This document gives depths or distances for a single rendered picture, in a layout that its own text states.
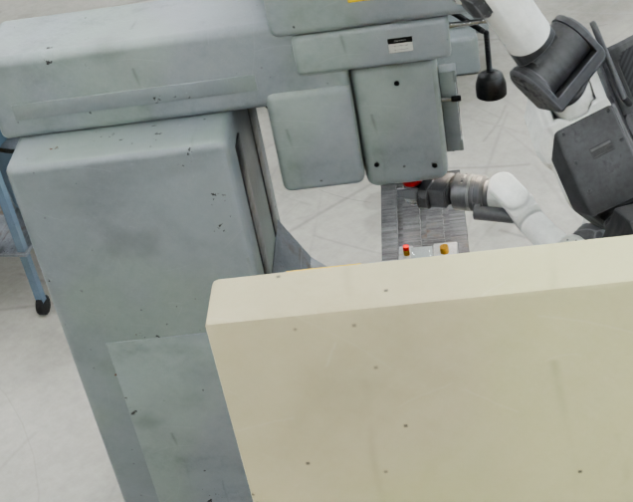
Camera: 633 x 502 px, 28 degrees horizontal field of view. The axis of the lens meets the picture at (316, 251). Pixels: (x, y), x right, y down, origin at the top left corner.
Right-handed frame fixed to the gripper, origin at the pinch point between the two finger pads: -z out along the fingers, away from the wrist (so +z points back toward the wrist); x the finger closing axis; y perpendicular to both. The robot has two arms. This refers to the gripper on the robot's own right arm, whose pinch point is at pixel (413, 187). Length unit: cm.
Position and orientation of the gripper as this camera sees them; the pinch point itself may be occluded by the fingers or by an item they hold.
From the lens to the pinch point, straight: 299.7
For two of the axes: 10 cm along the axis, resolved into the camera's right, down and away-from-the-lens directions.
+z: 9.0, 1.0, -4.2
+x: -4.0, 5.9, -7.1
